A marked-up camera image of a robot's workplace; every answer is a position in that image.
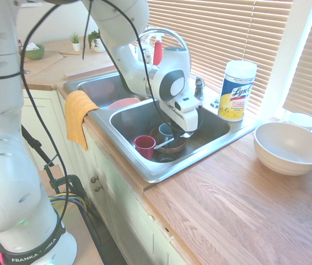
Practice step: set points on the paper sheet on wall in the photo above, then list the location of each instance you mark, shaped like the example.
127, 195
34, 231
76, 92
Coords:
32, 2

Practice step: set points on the silver metal fork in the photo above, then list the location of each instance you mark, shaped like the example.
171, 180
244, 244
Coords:
164, 144

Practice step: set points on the red cup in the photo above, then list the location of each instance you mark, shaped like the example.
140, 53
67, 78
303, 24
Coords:
145, 146

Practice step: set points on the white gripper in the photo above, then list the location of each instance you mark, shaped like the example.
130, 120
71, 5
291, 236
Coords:
183, 118

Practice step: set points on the grey mug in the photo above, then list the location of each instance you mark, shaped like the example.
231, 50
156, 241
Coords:
164, 131

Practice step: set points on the stainless steel double sink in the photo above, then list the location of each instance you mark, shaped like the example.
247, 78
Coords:
211, 129

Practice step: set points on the trailing plant in white pot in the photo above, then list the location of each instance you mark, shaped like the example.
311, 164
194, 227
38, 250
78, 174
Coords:
96, 44

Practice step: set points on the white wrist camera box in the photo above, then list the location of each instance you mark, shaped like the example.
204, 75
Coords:
187, 103

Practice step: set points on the green metal clamp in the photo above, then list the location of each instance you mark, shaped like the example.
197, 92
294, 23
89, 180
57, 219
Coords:
67, 182

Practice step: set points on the thin wooden stick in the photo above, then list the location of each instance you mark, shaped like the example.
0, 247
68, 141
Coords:
70, 53

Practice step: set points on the green bowl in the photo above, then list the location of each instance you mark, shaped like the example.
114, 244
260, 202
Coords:
36, 53

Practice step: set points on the brass cabinet knob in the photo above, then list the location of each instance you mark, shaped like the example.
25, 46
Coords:
93, 180
98, 188

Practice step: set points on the pink plate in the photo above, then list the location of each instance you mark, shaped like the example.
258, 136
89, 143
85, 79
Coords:
123, 104

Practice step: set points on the Lysol wipes canister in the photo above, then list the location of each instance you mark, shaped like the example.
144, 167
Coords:
236, 91

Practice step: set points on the white crumpled paper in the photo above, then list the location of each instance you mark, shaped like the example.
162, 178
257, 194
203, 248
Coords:
32, 47

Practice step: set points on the red spray bottle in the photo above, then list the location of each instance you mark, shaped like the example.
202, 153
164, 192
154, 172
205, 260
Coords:
158, 52

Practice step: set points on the chrome arched faucet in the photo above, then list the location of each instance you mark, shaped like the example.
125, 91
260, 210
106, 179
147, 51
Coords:
172, 33

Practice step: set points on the brown wooden bowl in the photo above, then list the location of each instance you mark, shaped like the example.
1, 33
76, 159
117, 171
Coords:
169, 150

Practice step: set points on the wide wooden window blind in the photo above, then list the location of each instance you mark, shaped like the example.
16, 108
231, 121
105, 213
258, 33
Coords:
241, 33

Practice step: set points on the large cream bowl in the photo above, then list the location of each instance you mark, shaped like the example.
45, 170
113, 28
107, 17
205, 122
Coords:
288, 149

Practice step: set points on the black tripod pole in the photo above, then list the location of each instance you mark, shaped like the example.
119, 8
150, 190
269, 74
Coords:
34, 143

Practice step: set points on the small white bowl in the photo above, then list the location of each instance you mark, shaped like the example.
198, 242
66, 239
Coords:
302, 120

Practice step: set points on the yellow dish cloth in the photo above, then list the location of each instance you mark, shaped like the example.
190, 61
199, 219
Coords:
76, 116

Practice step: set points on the white kitchen cabinet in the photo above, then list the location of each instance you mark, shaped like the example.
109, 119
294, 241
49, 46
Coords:
109, 198

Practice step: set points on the wooden cutting board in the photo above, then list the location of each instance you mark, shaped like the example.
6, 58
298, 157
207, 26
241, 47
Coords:
45, 62

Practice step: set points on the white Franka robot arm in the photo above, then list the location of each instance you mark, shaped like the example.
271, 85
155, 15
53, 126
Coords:
1, 138

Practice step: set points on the black sink drain strainer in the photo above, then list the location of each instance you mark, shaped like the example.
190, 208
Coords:
166, 157

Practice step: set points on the clear soap bottle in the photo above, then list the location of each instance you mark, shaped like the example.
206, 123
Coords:
146, 51

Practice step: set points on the chrome sink sprayer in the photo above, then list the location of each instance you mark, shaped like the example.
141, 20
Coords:
215, 103

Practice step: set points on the small plant in white pot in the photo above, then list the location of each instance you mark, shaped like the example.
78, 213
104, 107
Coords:
75, 41

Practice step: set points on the red cardboard box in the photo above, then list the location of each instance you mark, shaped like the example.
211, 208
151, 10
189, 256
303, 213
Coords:
20, 43

